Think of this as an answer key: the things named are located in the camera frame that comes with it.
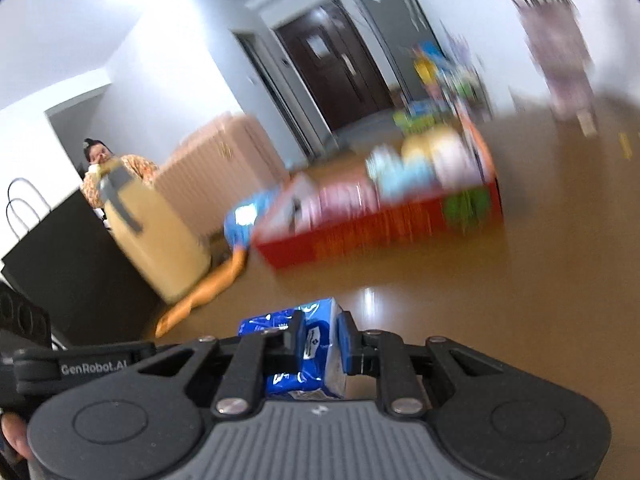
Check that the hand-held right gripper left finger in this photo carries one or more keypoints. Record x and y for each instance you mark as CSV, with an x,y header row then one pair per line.
x,y
295,340

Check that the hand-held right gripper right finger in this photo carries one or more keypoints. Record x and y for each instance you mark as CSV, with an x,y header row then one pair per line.
x,y
347,345

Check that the blue tissue pack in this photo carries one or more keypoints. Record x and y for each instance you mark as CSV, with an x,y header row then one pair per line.
x,y
320,320

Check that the red cardboard box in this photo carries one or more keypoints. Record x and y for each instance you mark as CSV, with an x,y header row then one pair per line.
x,y
350,237

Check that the light blue cloth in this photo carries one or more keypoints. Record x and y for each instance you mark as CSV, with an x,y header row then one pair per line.
x,y
400,175

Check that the person's left hand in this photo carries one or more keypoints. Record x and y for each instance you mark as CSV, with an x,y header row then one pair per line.
x,y
12,435

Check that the black paper bag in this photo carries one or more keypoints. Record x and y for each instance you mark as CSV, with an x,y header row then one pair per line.
x,y
75,260

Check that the blue wet wipes pack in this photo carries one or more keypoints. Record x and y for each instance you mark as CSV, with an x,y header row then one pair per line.
x,y
240,230

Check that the yellow thermos jug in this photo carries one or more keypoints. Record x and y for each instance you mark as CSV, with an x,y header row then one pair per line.
x,y
160,240

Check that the pink suitcase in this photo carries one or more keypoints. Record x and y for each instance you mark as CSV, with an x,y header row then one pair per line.
x,y
225,160

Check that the grey interior door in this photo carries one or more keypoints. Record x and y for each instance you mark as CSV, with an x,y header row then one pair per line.
x,y
270,80

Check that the dark brown entrance door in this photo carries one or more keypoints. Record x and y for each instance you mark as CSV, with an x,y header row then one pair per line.
x,y
340,70

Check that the pile of colourful clutter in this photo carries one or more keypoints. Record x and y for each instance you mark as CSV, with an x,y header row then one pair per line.
x,y
450,80

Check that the yellow bucket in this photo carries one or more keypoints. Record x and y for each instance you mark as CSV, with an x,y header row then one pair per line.
x,y
425,70

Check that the white fallen petal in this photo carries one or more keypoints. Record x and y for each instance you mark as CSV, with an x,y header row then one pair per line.
x,y
586,124

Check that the grey refrigerator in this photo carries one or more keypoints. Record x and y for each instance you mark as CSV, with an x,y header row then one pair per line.
x,y
395,5

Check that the scattered yellow crumbs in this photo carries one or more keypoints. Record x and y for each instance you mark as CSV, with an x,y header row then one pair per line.
x,y
625,142

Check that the grey ceramic vase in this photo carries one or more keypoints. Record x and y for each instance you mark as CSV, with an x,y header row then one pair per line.
x,y
560,60

